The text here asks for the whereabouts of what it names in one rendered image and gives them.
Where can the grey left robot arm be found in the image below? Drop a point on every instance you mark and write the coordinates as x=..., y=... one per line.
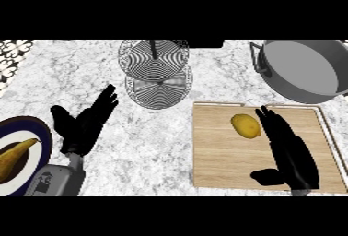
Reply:
x=59, y=179

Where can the yellow lemon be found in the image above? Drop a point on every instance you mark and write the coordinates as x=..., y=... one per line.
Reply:
x=247, y=126

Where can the wooden tray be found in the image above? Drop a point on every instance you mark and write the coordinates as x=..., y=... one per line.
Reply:
x=226, y=153

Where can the grey metal pot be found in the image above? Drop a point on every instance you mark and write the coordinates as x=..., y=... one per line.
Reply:
x=301, y=69

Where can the blue rimmed white plate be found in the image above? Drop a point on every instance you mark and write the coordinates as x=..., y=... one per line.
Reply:
x=27, y=147

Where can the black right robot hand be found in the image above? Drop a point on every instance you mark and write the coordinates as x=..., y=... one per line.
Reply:
x=290, y=147

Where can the black appliance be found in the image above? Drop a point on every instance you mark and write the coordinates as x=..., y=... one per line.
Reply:
x=205, y=43

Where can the yellow brown banana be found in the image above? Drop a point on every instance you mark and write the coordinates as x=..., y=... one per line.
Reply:
x=14, y=156

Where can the black and white patterned panel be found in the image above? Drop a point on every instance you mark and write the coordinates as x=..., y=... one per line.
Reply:
x=11, y=58

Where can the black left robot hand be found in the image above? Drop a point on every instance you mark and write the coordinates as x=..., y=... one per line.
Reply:
x=86, y=126

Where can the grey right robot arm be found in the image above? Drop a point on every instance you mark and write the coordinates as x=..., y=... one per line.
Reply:
x=300, y=192

